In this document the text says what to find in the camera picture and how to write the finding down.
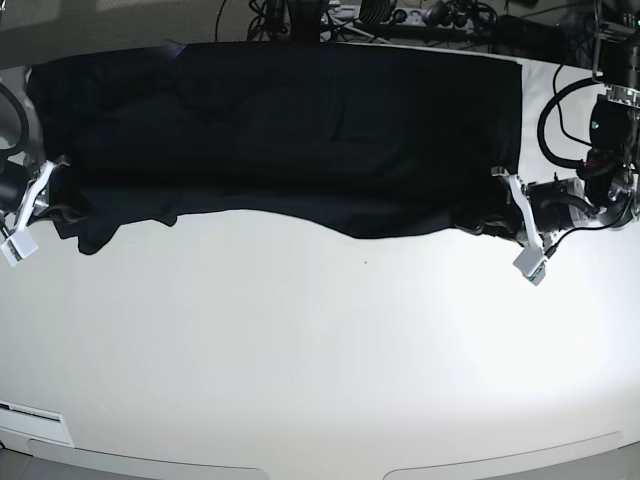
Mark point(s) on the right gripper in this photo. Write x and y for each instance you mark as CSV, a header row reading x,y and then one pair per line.
x,y
20,187

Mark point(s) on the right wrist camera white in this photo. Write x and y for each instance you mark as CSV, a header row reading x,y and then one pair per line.
x,y
18,246

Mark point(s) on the white power strip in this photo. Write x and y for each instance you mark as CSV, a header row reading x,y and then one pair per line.
x,y
438,15

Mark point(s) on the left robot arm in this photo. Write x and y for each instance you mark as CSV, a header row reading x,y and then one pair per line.
x,y
604,191

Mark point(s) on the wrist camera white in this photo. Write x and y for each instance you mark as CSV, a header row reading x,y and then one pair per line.
x,y
531,263
18,246

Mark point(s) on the black box on floor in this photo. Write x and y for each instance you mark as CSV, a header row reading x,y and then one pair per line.
x,y
522,37

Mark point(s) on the black T-shirt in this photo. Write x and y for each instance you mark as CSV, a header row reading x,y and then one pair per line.
x,y
372,142

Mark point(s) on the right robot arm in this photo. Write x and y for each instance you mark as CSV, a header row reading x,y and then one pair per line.
x,y
19,148

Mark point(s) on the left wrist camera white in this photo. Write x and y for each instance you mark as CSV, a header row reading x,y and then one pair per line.
x,y
531,263

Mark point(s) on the black center stand post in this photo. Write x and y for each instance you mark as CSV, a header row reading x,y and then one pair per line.
x,y
305,19

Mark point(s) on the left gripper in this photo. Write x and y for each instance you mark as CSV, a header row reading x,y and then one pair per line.
x,y
549,207

